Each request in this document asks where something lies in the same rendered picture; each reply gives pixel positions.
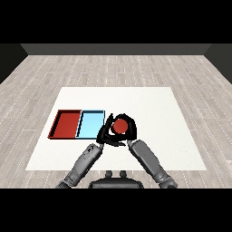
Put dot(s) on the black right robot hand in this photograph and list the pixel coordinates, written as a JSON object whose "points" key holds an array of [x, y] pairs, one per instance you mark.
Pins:
{"points": [[130, 125]]}

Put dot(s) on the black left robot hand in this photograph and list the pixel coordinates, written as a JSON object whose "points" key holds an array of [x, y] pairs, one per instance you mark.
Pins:
{"points": [[104, 136]]}

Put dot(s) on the red can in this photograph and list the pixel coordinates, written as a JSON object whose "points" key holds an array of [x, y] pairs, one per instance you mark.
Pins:
{"points": [[119, 126]]}

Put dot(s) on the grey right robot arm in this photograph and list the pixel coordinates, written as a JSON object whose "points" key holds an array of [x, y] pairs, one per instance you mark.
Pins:
{"points": [[148, 160]]}

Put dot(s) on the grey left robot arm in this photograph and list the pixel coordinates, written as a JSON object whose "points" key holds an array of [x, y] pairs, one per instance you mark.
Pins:
{"points": [[83, 164]]}

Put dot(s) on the light blue shallow open box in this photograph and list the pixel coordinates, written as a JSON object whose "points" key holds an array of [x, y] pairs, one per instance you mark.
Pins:
{"points": [[90, 124]]}

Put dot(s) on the red shallow open box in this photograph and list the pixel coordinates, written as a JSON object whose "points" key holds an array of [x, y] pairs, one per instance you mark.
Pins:
{"points": [[65, 124]]}

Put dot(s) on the dark grey robot body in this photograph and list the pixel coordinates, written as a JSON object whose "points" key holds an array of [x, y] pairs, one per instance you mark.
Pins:
{"points": [[116, 182]]}

